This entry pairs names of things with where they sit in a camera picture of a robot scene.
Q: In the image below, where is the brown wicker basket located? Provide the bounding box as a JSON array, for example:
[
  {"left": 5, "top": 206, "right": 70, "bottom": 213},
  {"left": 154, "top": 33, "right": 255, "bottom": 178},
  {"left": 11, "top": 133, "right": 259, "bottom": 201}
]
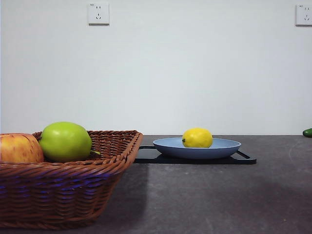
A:
[{"left": 0, "top": 130, "right": 144, "bottom": 224}]

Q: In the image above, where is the green apple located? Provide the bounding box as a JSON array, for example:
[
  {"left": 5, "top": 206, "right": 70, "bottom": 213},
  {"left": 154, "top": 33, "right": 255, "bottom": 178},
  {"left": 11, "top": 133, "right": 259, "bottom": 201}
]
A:
[{"left": 39, "top": 121, "right": 101, "bottom": 162}]

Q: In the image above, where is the black flat tray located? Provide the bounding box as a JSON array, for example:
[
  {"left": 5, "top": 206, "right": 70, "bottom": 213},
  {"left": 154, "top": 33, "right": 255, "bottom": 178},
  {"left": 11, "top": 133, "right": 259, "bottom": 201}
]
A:
[{"left": 134, "top": 145, "right": 257, "bottom": 165}]

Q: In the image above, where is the blue round plate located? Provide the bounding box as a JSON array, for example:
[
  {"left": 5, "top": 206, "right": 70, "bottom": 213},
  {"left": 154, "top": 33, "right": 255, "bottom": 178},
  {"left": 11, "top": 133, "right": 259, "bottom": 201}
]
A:
[{"left": 153, "top": 137, "right": 242, "bottom": 160}]

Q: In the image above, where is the yellow lemon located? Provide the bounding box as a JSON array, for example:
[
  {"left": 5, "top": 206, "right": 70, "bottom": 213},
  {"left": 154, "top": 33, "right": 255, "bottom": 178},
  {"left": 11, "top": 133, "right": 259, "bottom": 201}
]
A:
[{"left": 182, "top": 127, "right": 214, "bottom": 149}]

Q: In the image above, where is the red yellow apple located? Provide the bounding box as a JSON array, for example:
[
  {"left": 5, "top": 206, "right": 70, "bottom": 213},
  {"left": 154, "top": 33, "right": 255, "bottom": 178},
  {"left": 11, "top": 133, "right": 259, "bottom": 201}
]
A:
[{"left": 0, "top": 133, "right": 45, "bottom": 164}]

